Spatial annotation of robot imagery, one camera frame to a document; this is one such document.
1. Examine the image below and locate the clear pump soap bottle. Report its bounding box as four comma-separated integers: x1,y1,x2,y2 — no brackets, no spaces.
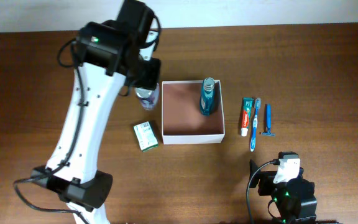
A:
135,84,160,110

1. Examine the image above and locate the white green soap box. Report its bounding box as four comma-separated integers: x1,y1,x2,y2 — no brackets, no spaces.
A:
133,121,158,152

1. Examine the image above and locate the teal mouthwash bottle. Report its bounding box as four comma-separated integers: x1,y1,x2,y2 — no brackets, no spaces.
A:
200,77,215,116

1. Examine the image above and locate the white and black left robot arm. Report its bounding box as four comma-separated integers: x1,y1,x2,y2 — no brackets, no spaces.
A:
31,1,161,223

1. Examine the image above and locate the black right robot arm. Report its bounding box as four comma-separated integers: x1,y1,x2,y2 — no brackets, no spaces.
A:
246,159,317,224

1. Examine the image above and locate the blue disposable razor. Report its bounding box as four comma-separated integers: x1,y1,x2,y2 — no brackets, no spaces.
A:
261,104,275,136

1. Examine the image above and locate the white cardboard box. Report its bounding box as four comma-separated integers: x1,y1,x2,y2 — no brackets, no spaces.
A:
161,80,226,145

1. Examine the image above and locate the blue white toothbrush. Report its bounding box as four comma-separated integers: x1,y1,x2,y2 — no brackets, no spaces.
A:
250,98,262,152

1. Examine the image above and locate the toothpaste tube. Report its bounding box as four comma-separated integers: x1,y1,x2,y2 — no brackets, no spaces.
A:
241,98,254,137

